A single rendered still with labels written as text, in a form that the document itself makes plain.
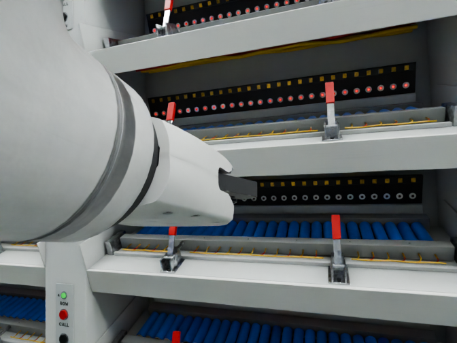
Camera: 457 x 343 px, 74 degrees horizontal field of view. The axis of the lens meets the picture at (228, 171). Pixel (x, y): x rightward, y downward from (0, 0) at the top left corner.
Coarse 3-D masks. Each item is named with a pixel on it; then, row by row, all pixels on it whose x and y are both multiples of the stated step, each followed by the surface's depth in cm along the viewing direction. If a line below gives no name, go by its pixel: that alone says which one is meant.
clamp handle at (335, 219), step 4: (332, 216) 44; (336, 216) 44; (332, 220) 44; (336, 220) 44; (332, 224) 44; (336, 224) 44; (340, 224) 44; (332, 228) 44; (336, 228) 44; (340, 228) 44; (332, 232) 44; (336, 232) 44; (340, 232) 43; (336, 236) 43; (340, 236) 43; (336, 240) 43; (340, 240) 43; (336, 244) 43; (340, 244) 43; (336, 248) 43; (340, 248) 43; (336, 252) 43; (340, 252) 43; (336, 256) 43; (340, 256) 43; (336, 260) 43; (340, 260) 42; (336, 264) 42; (340, 264) 42
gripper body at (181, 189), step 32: (160, 128) 15; (160, 160) 15; (192, 160) 16; (224, 160) 21; (160, 192) 14; (192, 192) 16; (224, 192) 20; (128, 224) 23; (160, 224) 22; (192, 224) 21; (224, 224) 22
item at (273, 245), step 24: (120, 240) 60; (144, 240) 58; (168, 240) 56; (192, 240) 55; (216, 240) 53; (240, 240) 52; (264, 240) 51; (288, 240) 50; (312, 240) 49; (360, 240) 47; (384, 240) 46; (408, 240) 45
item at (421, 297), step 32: (448, 224) 49; (96, 256) 56; (128, 256) 57; (256, 256) 51; (320, 256) 49; (96, 288) 54; (128, 288) 52; (160, 288) 50; (192, 288) 48; (224, 288) 46; (256, 288) 45; (288, 288) 43; (320, 288) 42; (352, 288) 40; (384, 288) 40; (416, 288) 39; (448, 288) 38; (416, 320) 39; (448, 320) 38
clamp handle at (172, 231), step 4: (172, 228) 52; (176, 228) 52; (172, 232) 52; (176, 232) 52; (172, 236) 52; (172, 240) 51; (168, 244) 51; (172, 244) 51; (168, 248) 51; (172, 248) 51; (168, 252) 51; (172, 252) 51; (168, 256) 51; (172, 256) 51
